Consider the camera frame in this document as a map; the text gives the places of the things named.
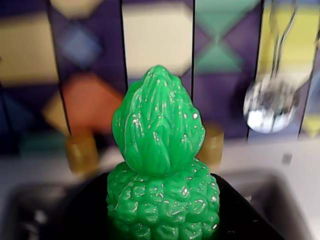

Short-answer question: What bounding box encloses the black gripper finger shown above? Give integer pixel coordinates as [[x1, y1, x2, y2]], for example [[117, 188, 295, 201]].
[[216, 174, 276, 240], [62, 172, 110, 240]]

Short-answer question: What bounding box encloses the gray toy sink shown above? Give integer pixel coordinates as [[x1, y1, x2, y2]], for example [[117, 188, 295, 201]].
[[4, 167, 318, 240]]

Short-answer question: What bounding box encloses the green toy pineapple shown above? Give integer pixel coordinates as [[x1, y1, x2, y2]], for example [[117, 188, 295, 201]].
[[106, 64, 221, 240]]

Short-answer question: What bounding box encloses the gold faucet knob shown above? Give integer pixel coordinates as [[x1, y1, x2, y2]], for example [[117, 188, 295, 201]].
[[64, 136, 100, 173], [201, 126, 225, 166]]

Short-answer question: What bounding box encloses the steel slotted spoon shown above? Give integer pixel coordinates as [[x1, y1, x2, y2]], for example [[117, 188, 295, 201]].
[[242, 0, 302, 135]]

